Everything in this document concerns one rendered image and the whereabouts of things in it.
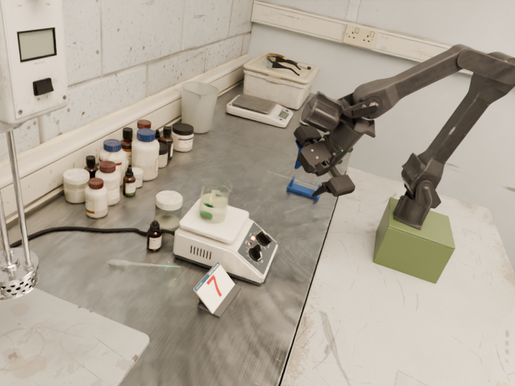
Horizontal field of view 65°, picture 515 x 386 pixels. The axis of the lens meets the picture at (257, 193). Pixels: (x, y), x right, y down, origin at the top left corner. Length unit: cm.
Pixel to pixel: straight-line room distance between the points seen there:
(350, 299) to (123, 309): 45
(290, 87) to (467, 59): 110
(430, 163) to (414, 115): 130
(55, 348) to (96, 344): 6
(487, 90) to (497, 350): 51
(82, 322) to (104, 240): 23
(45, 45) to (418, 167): 72
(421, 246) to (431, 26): 136
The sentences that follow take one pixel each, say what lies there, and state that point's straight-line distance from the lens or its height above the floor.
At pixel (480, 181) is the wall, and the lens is 237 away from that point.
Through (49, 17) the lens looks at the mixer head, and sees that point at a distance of 44.
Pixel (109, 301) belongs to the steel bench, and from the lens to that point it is 79.
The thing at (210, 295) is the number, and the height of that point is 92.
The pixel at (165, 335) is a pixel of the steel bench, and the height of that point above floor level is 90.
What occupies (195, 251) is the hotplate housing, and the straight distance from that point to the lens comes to 84.
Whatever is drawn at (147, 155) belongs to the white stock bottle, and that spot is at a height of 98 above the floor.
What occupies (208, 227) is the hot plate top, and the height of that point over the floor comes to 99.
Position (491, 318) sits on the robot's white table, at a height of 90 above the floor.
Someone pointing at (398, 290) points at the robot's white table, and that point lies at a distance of 97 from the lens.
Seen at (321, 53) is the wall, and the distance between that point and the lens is 218.
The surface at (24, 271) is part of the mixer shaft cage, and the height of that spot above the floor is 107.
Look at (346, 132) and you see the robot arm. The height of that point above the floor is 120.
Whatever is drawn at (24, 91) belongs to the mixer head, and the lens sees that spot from 43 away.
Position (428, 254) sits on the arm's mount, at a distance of 99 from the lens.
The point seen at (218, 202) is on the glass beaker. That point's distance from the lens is 80.
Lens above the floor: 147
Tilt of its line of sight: 30 degrees down
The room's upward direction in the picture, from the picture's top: 12 degrees clockwise
